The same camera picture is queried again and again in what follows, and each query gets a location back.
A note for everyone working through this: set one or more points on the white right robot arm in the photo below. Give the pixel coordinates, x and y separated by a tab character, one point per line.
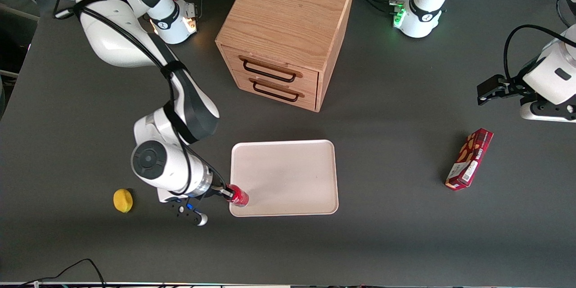
112	31

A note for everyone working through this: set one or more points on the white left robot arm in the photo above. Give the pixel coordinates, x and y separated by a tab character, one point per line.
423	13

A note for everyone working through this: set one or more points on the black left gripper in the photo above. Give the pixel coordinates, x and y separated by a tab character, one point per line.
514	86

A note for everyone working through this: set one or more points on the red snack box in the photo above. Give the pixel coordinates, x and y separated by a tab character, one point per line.
470	157

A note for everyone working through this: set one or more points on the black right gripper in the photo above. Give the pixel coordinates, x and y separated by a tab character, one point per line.
218	190

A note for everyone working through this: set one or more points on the yellow lemon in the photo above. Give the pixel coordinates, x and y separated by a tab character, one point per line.
123	200

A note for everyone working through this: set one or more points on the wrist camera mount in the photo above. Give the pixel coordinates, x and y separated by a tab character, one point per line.
184	211
546	110

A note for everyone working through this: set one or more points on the red soda can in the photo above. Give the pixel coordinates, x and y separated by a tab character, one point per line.
240	198

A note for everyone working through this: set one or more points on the wooden drawer cabinet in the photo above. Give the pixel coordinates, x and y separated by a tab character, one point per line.
288	9

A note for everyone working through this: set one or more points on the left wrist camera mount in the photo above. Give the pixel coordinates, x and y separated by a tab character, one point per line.
546	110

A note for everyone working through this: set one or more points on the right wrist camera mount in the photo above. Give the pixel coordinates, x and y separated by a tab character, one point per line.
184	211

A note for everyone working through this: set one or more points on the white rectangular tray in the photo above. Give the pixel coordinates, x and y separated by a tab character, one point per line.
288	180

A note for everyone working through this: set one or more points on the wooden drawer front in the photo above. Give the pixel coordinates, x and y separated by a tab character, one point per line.
310	82
310	101

